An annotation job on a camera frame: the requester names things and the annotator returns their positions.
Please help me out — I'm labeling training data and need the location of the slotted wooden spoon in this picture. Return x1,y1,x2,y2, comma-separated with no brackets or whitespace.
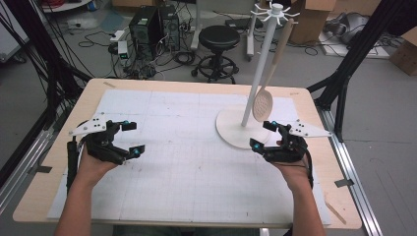
251,18,295,123

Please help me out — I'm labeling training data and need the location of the black metal frame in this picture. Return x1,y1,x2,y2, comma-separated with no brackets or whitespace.
0,0,93,186
307,0,417,143

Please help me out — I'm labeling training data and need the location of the black computer tower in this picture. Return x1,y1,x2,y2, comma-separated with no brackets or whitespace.
158,4,182,52
128,6,161,61

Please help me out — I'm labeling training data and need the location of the white metal floor stand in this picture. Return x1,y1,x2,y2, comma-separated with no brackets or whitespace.
191,0,203,51
245,11,259,63

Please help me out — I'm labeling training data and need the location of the black flat device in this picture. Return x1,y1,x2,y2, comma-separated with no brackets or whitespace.
224,17,254,31

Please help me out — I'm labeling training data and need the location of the white grid mat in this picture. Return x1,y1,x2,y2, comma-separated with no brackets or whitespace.
47,88,332,227

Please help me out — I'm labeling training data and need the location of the aluminium rail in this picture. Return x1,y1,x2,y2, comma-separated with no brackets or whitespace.
316,106,384,236
0,130,57,214

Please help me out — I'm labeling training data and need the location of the white power strip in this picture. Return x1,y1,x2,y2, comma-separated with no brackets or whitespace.
109,29,127,43

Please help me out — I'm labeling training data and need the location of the small cardboard box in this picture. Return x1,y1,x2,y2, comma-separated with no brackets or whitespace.
388,28,417,77

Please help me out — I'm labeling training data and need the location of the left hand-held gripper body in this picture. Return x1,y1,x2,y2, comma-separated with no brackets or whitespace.
68,112,132,166

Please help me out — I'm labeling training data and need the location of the person's left hand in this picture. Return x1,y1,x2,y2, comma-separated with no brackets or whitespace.
76,146,119,189

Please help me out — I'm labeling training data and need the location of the large open cardboard box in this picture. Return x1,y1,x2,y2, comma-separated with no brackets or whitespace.
288,0,337,45

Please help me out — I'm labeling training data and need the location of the grey plastic device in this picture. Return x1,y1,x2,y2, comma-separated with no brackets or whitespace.
323,12,370,45

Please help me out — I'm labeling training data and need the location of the tangle of black floor cables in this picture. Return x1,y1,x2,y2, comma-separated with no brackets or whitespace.
78,30,202,81

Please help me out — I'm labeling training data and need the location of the black tape strip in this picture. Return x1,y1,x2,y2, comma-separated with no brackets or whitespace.
28,164,53,175
333,178,355,189

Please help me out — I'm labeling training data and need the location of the round white table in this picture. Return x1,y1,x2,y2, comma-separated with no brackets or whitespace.
41,0,93,14

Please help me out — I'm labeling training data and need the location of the white utensil rack stand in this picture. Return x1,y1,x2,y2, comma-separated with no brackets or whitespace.
215,2,301,150

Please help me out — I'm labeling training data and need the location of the white flat board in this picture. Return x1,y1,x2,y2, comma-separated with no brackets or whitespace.
319,30,391,61

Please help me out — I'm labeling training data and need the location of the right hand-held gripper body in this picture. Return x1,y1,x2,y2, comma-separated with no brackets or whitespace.
264,119,332,164

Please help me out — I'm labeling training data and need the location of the black round stool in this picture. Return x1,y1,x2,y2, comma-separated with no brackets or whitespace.
191,25,242,85

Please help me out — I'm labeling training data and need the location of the person's right hand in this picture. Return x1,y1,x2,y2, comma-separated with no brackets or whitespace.
273,152,313,193

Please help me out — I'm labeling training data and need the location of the white device with green display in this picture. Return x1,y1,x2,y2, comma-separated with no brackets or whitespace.
116,40,131,60

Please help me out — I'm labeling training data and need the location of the beige tape strip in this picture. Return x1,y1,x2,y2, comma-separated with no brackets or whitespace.
324,201,347,226

